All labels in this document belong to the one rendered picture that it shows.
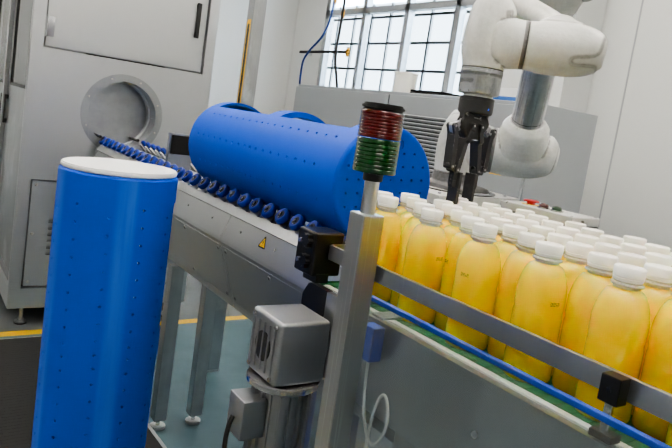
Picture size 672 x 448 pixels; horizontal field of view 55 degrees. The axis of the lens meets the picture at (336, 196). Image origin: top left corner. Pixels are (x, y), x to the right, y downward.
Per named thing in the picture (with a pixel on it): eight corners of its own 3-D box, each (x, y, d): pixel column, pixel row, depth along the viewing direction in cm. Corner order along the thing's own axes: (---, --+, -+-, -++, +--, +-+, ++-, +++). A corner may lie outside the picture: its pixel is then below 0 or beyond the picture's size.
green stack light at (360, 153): (377, 170, 98) (382, 138, 97) (404, 177, 93) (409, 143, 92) (343, 167, 94) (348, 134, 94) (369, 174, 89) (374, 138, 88)
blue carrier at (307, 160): (261, 185, 230) (268, 105, 225) (424, 244, 158) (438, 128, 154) (184, 184, 214) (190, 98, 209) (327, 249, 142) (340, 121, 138)
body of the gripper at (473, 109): (478, 98, 144) (471, 139, 145) (451, 92, 139) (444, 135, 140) (504, 100, 138) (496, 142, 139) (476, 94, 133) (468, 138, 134)
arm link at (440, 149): (434, 166, 232) (444, 106, 229) (485, 175, 229) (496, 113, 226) (431, 170, 217) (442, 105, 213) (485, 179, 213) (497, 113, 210)
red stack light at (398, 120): (382, 138, 97) (386, 112, 97) (409, 143, 92) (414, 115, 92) (348, 133, 94) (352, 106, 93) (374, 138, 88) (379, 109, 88)
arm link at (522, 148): (489, 155, 231) (552, 165, 226) (484, 182, 219) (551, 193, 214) (533, -65, 181) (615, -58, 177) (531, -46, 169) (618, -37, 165)
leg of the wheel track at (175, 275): (162, 422, 244) (181, 262, 237) (167, 429, 239) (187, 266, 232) (147, 424, 241) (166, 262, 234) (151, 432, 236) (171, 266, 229)
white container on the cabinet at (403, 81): (403, 96, 427) (407, 74, 425) (420, 97, 415) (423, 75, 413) (385, 92, 418) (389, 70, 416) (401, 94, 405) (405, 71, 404)
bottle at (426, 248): (386, 314, 115) (403, 212, 113) (415, 312, 119) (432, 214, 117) (413, 328, 109) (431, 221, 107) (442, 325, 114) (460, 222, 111)
